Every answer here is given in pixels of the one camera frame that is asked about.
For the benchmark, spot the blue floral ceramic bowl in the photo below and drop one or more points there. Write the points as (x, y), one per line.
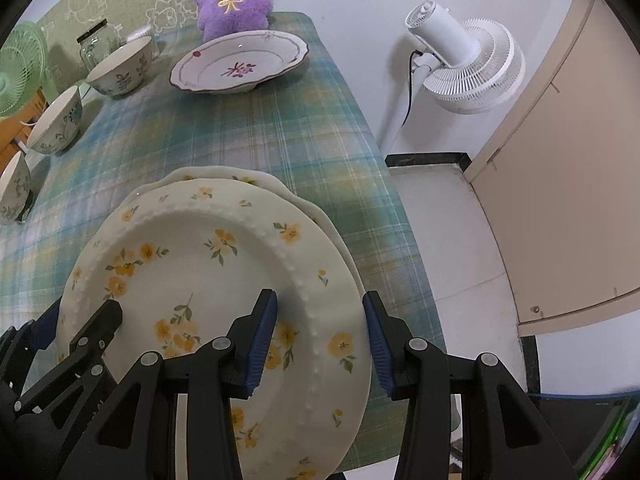
(122, 70)
(12, 190)
(55, 122)

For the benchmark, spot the green desk fan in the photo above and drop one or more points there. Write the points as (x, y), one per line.
(20, 60)

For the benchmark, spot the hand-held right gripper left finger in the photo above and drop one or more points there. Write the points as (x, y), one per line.
(259, 345)

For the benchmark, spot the white standing fan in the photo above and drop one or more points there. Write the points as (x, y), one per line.
(442, 35)

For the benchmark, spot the cotton swab container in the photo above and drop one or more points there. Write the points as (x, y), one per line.
(137, 34)

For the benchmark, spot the dark plastic bin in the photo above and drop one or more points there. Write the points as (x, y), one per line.
(575, 435)

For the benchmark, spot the beaded yellow floral plate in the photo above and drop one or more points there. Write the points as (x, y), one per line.
(200, 280)

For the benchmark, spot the scalloped yellow floral plate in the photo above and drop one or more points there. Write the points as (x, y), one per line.
(220, 172)

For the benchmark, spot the wooden chair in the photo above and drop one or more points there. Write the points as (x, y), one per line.
(9, 152)

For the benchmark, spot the beige door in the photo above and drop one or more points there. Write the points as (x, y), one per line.
(575, 185)

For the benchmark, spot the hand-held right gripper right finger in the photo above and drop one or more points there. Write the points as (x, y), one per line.
(378, 347)

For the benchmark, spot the purple flower white plate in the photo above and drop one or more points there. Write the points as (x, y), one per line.
(235, 62)

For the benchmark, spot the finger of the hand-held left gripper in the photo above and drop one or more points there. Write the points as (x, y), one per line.
(102, 322)
(45, 327)

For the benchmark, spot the purple plush toy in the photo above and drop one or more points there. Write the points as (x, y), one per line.
(232, 2)

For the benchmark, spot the glass jar with dark lid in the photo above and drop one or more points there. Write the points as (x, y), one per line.
(92, 50)

